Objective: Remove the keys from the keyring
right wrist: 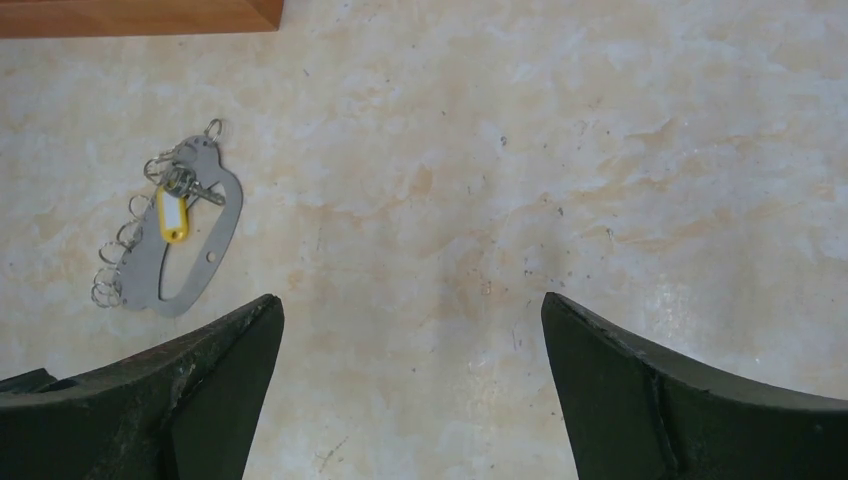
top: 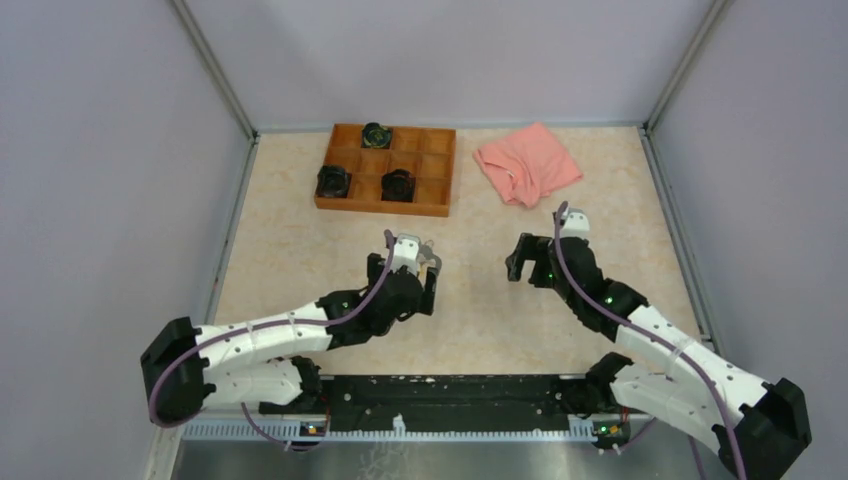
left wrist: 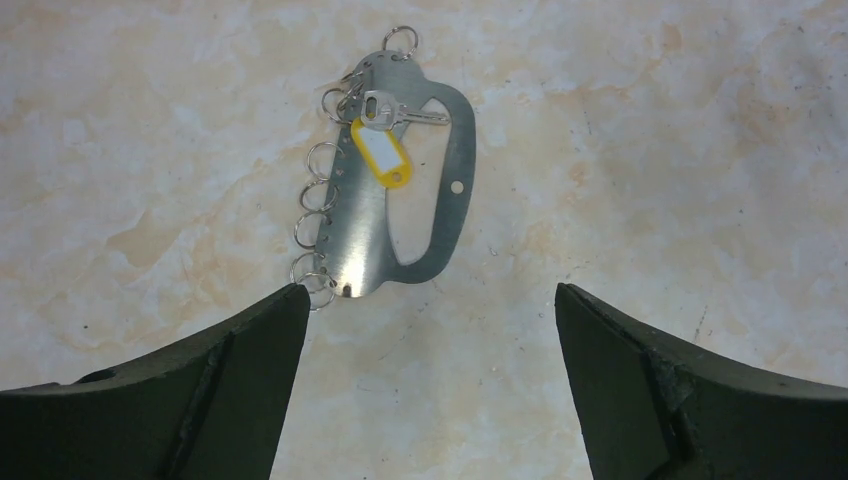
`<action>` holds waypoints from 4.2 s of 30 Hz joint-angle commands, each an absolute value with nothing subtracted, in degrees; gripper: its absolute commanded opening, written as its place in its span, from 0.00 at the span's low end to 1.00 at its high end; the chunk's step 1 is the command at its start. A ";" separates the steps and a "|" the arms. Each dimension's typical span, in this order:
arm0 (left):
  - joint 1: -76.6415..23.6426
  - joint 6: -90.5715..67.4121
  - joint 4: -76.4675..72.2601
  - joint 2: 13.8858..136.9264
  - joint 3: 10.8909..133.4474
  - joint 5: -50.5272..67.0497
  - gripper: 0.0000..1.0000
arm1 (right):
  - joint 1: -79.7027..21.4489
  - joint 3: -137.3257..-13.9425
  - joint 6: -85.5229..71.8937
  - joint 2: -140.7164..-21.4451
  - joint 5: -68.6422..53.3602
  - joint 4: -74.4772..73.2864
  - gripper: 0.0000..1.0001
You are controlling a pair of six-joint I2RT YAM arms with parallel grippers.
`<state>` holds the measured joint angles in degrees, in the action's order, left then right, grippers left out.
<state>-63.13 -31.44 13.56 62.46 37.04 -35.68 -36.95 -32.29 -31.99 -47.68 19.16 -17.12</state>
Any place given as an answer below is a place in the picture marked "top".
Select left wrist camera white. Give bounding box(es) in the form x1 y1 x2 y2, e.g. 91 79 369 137
390 234 421 276

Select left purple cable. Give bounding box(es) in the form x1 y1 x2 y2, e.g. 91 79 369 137
147 229 399 427

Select aluminium frame rails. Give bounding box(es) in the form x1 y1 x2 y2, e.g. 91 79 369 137
142 0 737 480

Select black rolled belt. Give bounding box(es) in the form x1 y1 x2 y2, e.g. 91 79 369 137
315 165 352 198
361 122 393 149
381 169 416 203

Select black rolled belt middle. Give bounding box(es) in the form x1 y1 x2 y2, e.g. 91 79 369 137
381 169 416 203

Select white slotted cable duct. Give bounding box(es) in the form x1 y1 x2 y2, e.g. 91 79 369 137
181 415 597 443

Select metal key holder plate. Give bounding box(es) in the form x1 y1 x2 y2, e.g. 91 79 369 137
417 240 442 271

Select black rolled belt top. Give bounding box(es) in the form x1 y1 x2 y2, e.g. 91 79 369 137
361 122 393 149

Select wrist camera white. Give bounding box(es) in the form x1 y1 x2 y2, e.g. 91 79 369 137
390 234 421 276
560 208 591 239

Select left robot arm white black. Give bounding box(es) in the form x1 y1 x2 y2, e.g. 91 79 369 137
140 253 442 428

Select pink folded cloth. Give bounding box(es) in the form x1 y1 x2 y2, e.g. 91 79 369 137
473 122 583 208

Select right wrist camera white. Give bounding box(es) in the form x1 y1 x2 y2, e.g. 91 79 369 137
560 208 591 239

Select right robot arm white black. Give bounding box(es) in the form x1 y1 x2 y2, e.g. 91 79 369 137
505 233 812 479

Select black rolled belt left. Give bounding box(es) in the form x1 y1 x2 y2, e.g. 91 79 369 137
315 165 352 198

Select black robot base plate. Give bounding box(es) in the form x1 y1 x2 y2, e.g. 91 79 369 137
258 375 635 436

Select orange wooden compartment tray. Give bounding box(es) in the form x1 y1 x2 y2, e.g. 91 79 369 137
313 123 457 217

